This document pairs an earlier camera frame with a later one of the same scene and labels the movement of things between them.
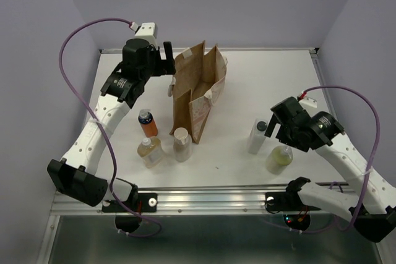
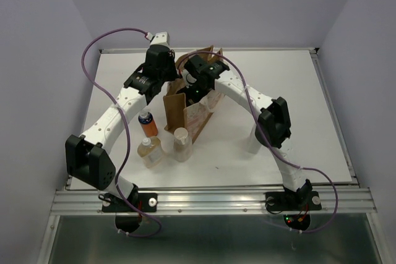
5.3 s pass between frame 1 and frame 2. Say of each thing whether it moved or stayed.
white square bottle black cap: stayed
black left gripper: moved
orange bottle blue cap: stayed
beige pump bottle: stayed
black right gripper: moved
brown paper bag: moved
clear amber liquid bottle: stayed
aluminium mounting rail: stayed
